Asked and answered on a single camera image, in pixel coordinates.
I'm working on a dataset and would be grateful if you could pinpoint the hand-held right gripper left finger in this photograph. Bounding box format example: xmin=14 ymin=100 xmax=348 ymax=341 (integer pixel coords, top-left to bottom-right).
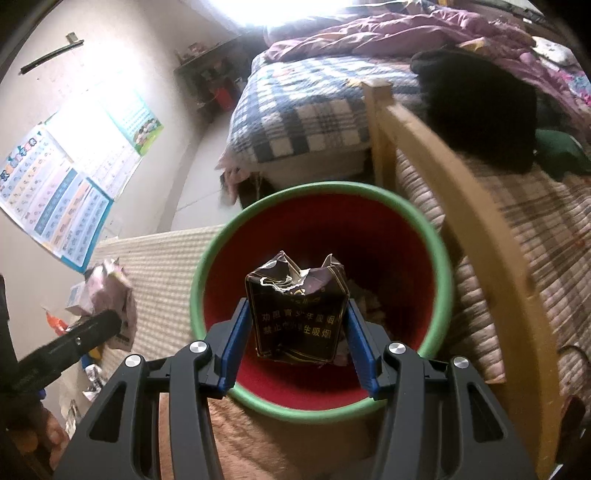
xmin=53 ymin=298 xmax=254 ymax=480

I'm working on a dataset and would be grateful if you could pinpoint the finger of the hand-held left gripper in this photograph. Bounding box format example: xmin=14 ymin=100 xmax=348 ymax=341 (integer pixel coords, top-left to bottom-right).
xmin=16 ymin=309 xmax=122 ymax=393

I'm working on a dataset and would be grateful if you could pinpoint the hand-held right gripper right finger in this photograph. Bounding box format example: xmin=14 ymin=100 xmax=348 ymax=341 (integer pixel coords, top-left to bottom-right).
xmin=345 ymin=299 xmax=539 ymax=480

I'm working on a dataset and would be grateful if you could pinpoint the blue white milk carton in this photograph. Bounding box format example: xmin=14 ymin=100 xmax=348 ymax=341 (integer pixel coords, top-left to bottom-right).
xmin=65 ymin=282 xmax=93 ymax=315

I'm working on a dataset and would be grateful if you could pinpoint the dark cigarette pack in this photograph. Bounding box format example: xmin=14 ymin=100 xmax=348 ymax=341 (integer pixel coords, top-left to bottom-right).
xmin=245 ymin=251 xmax=349 ymax=365

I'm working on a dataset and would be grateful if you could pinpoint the pink snack packet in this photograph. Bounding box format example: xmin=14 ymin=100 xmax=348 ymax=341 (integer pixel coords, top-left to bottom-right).
xmin=85 ymin=258 xmax=138 ymax=352

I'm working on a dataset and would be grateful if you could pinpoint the red bin with green rim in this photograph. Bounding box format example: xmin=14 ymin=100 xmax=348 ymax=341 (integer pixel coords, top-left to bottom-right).
xmin=190 ymin=181 xmax=454 ymax=422

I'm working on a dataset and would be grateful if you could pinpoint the person's left hand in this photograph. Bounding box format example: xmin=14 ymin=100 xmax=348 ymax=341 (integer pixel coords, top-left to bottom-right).
xmin=9 ymin=401 xmax=70 ymax=462

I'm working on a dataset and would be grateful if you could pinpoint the orange snack wrapper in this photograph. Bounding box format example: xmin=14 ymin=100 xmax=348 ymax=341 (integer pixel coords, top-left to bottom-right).
xmin=44 ymin=308 xmax=70 ymax=335

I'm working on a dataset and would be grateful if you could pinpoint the blue white flat packet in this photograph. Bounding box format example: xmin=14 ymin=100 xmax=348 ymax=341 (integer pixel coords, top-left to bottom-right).
xmin=81 ymin=362 xmax=105 ymax=400

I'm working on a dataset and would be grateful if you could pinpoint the pink bed skirt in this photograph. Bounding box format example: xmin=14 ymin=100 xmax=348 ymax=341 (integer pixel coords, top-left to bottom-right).
xmin=217 ymin=148 xmax=259 ymax=185

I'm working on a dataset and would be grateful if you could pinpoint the brown checked mat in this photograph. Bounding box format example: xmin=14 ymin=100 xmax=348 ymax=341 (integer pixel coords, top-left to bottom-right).
xmin=397 ymin=148 xmax=591 ymax=402

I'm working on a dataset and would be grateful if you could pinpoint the orange container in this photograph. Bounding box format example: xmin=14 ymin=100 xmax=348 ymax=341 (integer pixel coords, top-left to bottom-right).
xmin=213 ymin=85 xmax=236 ymax=110

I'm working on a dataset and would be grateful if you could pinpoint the black cloth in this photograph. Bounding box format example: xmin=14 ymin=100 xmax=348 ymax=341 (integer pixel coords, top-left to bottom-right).
xmin=410 ymin=48 xmax=539 ymax=174

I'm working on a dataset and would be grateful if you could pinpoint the dark wooden desk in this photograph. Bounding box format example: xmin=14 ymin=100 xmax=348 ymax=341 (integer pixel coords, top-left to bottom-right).
xmin=174 ymin=37 xmax=252 ymax=116

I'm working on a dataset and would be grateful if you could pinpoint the dark green cloth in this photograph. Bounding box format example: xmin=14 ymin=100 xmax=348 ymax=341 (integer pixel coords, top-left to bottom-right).
xmin=534 ymin=129 xmax=591 ymax=181

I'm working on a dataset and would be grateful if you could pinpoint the purple quilt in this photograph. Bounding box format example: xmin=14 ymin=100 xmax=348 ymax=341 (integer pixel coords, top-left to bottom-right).
xmin=263 ymin=9 xmax=591 ymax=134

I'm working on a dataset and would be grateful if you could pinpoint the bright window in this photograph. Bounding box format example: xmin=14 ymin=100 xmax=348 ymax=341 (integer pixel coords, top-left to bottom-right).
xmin=217 ymin=0 xmax=365 ymax=28

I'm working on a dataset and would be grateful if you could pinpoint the large blue alphabet wall poster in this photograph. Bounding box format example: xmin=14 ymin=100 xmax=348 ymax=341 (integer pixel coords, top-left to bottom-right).
xmin=0 ymin=124 xmax=114 ymax=273

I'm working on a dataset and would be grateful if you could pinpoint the light wooden bed frame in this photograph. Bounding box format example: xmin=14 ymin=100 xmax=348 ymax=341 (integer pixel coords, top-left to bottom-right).
xmin=361 ymin=79 xmax=566 ymax=480

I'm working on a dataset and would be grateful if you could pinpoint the white chart wall poster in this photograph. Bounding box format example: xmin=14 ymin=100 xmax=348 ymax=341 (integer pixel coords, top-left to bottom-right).
xmin=44 ymin=99 xmax=141 ymax=199

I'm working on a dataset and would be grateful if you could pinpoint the green chart wall poster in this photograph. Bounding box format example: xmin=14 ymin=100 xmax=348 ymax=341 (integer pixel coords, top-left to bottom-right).
xmin=99 ymin=88 xmax=164 ymax=155

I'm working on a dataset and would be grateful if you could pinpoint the dark metal wall rail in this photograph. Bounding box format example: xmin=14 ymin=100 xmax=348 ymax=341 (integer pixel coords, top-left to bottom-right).
xmin=19 ymin=33 xmax=85 ymax=75

